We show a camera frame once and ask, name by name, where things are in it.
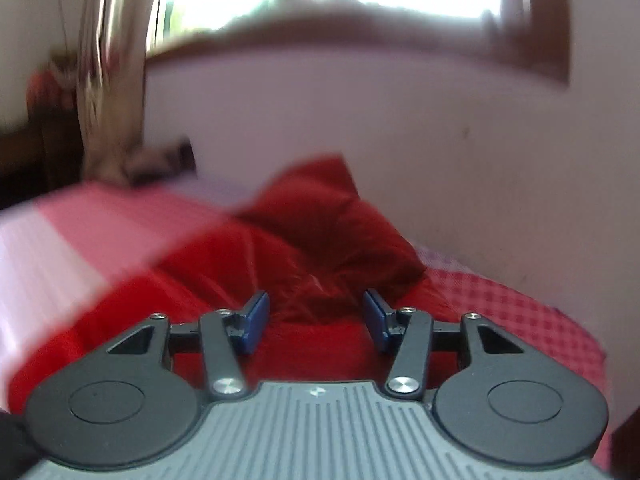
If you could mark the dark wooden furniture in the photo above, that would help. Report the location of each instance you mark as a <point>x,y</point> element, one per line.
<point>30,160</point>

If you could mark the brown curtain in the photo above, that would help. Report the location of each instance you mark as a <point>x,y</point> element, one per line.
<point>115,60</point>

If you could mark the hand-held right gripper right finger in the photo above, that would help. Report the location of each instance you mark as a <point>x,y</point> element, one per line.
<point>375,321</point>

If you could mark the large red garment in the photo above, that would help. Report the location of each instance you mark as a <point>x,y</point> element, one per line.
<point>320,230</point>

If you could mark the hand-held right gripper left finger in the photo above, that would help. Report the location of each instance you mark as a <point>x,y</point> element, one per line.
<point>256,319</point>

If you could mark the pink checked bedsheet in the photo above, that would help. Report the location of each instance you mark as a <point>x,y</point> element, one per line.
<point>500,320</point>

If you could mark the brown folded cloth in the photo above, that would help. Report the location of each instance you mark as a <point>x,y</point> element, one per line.
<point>160,162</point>

